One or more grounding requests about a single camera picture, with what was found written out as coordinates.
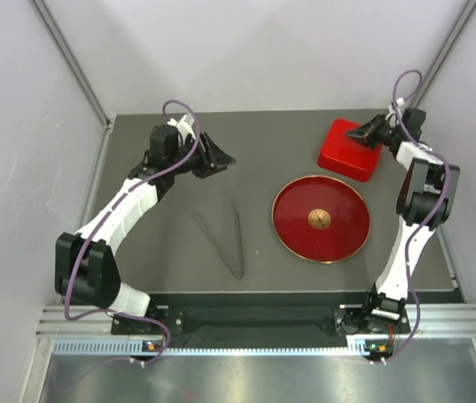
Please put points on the round dark red plate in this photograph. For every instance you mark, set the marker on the round dark red plate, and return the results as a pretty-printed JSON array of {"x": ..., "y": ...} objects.
[{"x": 321, "y": 219}]

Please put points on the metal serving tongs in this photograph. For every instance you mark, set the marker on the metal serving tongs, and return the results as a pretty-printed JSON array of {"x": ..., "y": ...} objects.
[{"x": 225, "y": 238}]

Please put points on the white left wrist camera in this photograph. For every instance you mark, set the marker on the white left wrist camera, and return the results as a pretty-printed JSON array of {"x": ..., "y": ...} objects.
[{"x": 185, "y": 127}]

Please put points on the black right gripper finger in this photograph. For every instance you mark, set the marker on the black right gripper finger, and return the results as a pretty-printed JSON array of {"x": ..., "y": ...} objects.
[
  {"x": 370, "y": 142},
  {"x": 367, "y": 130}
]

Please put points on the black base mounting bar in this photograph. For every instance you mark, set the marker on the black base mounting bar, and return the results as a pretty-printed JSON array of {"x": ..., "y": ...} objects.
[{"x": 264, "y": 320}]

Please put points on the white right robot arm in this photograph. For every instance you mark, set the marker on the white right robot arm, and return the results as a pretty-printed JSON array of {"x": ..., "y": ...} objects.
[{"x": 424, "y": 203}]

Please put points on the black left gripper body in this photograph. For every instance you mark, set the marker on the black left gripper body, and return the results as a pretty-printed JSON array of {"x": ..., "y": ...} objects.
[{"x": 192, "y": 164}]

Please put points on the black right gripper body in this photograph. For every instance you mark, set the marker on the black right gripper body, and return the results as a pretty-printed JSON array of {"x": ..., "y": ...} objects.
[{"x": 389, "y": 133}]

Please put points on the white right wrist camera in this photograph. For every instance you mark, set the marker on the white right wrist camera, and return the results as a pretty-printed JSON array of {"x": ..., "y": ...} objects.
[{"x": 397, "y": 105}]

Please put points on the red rectangular lid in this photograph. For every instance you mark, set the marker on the red rectangular lid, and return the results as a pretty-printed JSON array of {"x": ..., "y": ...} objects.
[{"x": 346, "y": 157}]

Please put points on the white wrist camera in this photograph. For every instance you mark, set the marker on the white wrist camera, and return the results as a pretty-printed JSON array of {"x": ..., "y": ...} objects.
[
  {"x": 185, "y": 127},
  {"x": 397, "y": 105}
]

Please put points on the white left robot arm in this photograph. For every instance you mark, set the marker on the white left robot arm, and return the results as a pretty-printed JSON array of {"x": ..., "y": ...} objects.
[{"x": 86, "y": 271}]

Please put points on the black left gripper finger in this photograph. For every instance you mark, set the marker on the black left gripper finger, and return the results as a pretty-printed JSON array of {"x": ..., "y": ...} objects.
[
  {"x": 214, "y": 153},
  {"x": 214, "y": 167}
]

